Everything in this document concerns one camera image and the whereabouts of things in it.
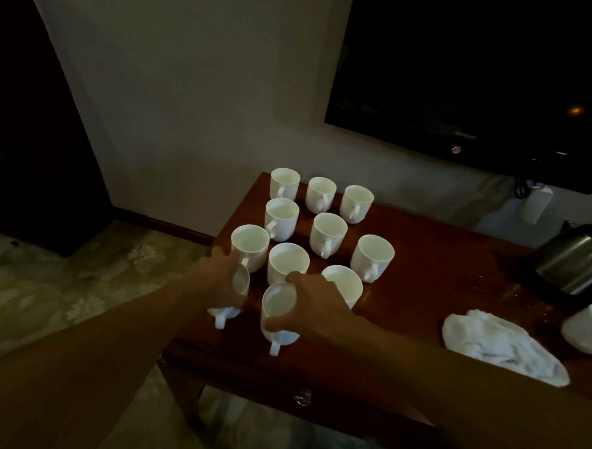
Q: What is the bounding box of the dark wooden cabinet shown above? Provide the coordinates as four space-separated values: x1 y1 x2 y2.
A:
0 0 126 260

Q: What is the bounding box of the person's left hand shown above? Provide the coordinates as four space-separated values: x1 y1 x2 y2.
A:
187 245 254 313

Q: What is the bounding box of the person's right forearm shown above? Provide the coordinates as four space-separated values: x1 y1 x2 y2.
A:
339 316 592 449

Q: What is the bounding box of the person's left forearm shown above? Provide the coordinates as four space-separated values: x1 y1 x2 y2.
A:
0 261 210 449

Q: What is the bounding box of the steel kettle with black lid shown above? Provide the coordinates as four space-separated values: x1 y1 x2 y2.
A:
529 220 592 298

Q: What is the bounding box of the dark red wooden table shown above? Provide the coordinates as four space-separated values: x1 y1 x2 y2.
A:
153 167 592 449

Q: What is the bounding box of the white cloth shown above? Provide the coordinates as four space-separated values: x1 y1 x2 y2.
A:
438 307 575 388

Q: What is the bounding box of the white ceramic cup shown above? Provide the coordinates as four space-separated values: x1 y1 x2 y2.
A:
258 281 304 358
308 211 349 261
560 302 592 356
319 264 365 310
348 233 396 285
266 241 311 288
263 197 301 244
206 262 252 332

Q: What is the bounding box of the black wall television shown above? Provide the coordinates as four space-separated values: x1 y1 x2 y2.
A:
321 0 592 195

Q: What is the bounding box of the person's right hand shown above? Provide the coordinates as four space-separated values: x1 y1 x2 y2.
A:
261 269 369 343

